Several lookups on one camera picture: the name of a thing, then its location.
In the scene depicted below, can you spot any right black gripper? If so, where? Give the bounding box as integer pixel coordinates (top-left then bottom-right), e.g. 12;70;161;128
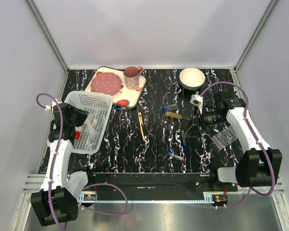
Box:
184;105;227;138

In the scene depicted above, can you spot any white wash bottle red cap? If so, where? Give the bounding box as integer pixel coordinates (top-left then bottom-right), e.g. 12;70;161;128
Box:
75;117;90;140

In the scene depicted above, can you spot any brown test tube brush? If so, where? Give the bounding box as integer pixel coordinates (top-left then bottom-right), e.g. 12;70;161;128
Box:
165;111;190;120

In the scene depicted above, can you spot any wooden test tube clamp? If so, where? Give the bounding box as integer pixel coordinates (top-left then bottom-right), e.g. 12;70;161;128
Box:
138;112;145;141

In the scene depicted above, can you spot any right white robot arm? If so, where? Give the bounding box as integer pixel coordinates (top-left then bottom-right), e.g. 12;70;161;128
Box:
188;91;282;191

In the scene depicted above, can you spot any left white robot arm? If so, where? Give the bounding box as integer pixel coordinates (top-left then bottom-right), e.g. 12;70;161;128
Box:
30;103;94;227

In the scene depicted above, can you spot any blue capped test tube middle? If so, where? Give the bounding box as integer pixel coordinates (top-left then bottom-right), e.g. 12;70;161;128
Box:
181;130;186;146

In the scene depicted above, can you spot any blue capped test tube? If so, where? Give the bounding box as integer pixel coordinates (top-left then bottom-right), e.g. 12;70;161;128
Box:
163;104;178;112
181;130;186;146
168;152;184;161

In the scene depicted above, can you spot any white plastic perforated basket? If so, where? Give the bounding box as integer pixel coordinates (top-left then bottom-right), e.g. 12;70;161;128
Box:
46;90;114;155

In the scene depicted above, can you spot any blue capped test tube lower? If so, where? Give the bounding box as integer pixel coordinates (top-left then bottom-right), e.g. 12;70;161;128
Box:
168;152;184;161

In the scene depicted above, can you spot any blue capped test tube upper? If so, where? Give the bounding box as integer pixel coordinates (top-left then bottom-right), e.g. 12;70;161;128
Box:
163;104;178;112

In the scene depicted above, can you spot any clear test tube rack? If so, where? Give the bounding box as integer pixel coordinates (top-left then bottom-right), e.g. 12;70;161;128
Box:
211;126;237;152

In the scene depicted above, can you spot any pink polka dot plate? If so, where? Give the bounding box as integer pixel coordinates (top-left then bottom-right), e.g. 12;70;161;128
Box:
91;72;122;96

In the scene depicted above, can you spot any white ceramic bowl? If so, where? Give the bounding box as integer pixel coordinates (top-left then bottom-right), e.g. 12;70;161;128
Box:
179;68;205;90

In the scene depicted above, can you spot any strawberry pattern square tray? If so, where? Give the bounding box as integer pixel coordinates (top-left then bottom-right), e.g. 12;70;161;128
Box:
85;67;146;108

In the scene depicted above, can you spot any pink patterned mug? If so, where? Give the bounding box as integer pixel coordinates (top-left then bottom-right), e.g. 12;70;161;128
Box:
123;66;143;90

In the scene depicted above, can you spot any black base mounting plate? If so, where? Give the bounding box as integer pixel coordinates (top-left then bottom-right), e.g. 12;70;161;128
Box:
89;173;237;202

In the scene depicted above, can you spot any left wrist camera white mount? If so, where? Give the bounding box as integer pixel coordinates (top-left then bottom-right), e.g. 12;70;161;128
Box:
44;101;57;112

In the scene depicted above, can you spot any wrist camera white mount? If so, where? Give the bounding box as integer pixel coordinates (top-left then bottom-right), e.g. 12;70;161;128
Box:
190;94;203;114
44;101;57;112

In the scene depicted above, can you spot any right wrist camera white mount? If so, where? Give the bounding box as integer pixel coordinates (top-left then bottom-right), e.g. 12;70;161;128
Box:
190;94;203;114

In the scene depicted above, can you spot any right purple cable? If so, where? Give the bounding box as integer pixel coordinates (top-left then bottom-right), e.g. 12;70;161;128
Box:
197;81;276;209

